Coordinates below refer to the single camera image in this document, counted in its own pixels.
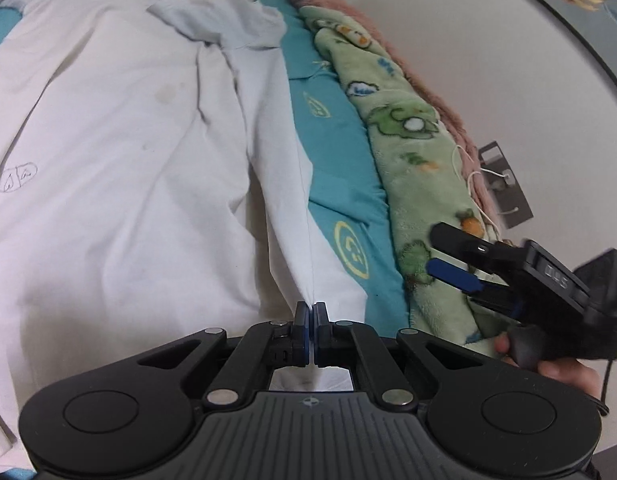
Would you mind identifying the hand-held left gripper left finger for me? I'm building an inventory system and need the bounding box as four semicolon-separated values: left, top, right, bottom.
128;301;312;408

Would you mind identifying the white charging cable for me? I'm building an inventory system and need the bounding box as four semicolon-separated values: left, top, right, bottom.
451;145;519;241

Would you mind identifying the white shirt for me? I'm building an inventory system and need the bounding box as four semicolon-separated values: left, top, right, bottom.
0;0;369;471

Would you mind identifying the person's right hand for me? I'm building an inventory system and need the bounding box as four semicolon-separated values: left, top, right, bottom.
493;332;604;403

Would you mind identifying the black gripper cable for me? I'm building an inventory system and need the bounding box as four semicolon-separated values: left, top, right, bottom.
586;357;614;417

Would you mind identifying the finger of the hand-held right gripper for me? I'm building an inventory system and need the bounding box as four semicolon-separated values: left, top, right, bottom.
431;222;527;276
426;258;520;320

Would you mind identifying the green cartoon blanket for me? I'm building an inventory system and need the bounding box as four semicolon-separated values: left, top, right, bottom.
298;5;519;358

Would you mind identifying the bed with teal printed sheet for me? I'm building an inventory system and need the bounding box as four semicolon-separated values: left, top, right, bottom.
0;0;409;480

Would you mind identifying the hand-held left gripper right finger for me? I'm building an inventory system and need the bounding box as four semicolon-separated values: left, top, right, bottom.
313;301;489;408

